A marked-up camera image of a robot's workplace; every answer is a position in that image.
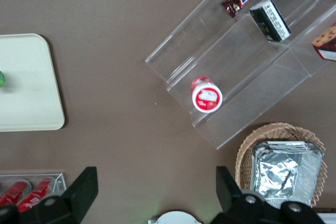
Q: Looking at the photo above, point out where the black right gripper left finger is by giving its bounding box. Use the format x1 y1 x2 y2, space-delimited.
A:
0 166 99 224

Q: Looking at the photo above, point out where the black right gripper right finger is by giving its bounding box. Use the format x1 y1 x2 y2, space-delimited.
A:
209 165 326 224

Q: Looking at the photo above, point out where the aluminium foil tray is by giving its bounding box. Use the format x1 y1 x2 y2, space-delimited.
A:
251 141 324 210

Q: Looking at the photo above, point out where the red gum bottle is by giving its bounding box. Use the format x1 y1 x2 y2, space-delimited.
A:
190 76 224 114

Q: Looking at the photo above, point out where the beige plastic tray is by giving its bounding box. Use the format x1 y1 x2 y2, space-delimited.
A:
0 33 66 132

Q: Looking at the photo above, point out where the clear acrylic bottle rack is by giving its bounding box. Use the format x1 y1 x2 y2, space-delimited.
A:
0 173 66 205

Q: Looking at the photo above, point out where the light tan wicker basket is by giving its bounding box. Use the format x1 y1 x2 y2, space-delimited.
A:
235 122 328 209

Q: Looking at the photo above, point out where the white plastic bin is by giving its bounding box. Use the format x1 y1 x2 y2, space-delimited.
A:
318 212 336 224

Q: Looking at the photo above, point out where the clear acrylic stepped display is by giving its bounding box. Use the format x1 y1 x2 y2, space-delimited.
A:
144 0 336 151

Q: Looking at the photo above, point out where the small black box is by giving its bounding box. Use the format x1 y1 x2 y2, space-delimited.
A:
249 0 291 42

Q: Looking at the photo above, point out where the red cookie box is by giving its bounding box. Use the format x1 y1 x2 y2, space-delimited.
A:
311 23 336 62

